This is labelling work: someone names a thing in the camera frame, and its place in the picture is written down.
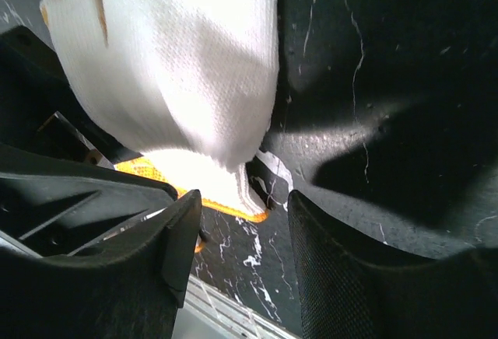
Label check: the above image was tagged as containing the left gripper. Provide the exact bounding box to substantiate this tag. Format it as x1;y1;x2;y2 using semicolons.
1;26;177;257

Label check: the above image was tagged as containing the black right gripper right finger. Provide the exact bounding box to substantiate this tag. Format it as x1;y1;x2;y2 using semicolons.
288;190;497;338

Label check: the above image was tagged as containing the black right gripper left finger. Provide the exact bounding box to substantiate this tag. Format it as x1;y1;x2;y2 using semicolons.
1;190;202;338

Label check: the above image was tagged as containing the yellow palm glove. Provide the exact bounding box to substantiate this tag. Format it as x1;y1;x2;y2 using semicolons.
40;0;279;222

